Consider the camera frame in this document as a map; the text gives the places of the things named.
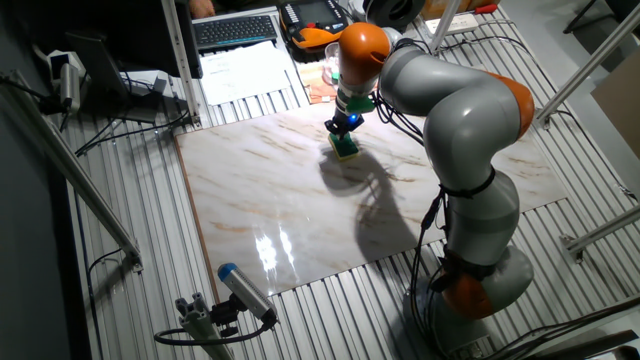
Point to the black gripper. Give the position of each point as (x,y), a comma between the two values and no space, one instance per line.
(347,121)

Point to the green yellow sponge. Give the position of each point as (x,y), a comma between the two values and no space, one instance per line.
(345,147)

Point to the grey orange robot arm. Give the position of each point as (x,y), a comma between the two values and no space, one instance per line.
(465,115)

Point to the person hand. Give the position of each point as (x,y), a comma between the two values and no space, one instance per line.
(201,7)

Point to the orange striped towel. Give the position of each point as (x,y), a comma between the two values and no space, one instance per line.
(315,85)

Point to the clear glass cup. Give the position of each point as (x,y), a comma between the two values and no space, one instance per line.
(331,65)

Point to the orange black teach pendant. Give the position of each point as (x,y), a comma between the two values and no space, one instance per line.
(312,25)

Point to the white printed paper sheet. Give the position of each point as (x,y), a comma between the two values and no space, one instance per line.
(245,72)

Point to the marble pattern board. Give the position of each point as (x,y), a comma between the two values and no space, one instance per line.
(250,200)

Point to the black round spool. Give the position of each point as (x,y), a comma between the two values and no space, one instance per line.
(392,12)

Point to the black keyboard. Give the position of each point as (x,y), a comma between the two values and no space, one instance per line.
(235,31)

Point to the white power strip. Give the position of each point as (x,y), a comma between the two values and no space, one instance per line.
(462,22)

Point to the brown cardboard box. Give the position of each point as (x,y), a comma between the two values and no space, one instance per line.
(472,4)

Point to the red screwdriver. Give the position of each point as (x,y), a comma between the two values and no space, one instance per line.
(486,8)

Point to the black computer monitor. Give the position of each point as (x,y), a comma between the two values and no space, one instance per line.
(135,40)

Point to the aluminium profile stub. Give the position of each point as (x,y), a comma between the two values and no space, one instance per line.
(200,325)

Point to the brown cardboard panel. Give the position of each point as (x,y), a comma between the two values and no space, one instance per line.
(620,110)

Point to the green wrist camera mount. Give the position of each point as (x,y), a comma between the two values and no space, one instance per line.
(359,104)

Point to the aluminium frame post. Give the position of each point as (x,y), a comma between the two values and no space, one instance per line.
(442,25)
(177,50)

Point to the silver camera with blue cap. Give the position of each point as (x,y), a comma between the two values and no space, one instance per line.
(245,290)

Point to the black camera ball mount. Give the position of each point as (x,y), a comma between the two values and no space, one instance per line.
(225,314)

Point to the aluminium frame beam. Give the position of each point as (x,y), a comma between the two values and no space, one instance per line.
(75,175)
(590,62)
(600,232)

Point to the silver depth camera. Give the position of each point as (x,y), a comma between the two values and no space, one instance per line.
(70,85)

